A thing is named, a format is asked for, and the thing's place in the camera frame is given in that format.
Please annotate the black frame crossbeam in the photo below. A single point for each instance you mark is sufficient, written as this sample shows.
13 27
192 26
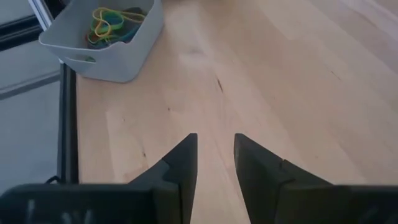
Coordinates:
18 32

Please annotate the yellow rubber band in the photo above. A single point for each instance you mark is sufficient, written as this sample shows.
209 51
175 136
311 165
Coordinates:
133 18

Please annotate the grey plastic bin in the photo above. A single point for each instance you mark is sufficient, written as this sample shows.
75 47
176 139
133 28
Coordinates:
118 62

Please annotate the green rubber band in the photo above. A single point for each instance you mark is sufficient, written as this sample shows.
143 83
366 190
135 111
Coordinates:
115 23

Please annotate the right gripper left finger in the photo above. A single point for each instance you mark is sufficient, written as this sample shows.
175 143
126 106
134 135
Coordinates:
180 168

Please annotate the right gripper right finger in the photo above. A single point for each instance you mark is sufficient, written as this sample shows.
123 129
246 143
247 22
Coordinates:
258 174

